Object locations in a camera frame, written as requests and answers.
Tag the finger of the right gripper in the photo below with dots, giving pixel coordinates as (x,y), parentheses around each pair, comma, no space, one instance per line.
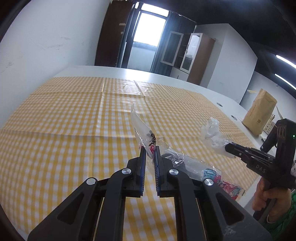
(246,153)

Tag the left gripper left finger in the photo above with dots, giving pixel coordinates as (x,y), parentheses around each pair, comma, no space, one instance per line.
(95,210)

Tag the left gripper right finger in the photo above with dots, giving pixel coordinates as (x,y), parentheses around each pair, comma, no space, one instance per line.
(204,211)

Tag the printed snack wrapper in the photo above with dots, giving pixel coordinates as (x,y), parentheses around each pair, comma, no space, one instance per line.
(196,169)

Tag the clear plastic bag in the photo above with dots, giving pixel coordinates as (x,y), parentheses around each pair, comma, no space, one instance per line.
(215,140)

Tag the right hand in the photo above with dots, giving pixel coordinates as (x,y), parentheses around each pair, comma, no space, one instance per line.
(282,196)

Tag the black tumbler mug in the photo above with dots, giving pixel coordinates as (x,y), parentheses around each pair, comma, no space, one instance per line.
(270,141)

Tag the brown paper bag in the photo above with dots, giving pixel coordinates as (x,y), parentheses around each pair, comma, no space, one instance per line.
(260,112)

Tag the yellow checkered tablecloth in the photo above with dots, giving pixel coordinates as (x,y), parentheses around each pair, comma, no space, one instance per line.
(73,128)

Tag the brown wooden cabinet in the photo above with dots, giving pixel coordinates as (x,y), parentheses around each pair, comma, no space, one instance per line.
(188,54)

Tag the glass balcony door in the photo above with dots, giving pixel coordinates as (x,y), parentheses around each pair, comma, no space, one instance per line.
(142,36)

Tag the dark brown wardrobe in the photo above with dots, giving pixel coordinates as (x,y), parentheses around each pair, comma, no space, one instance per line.
(111,34)

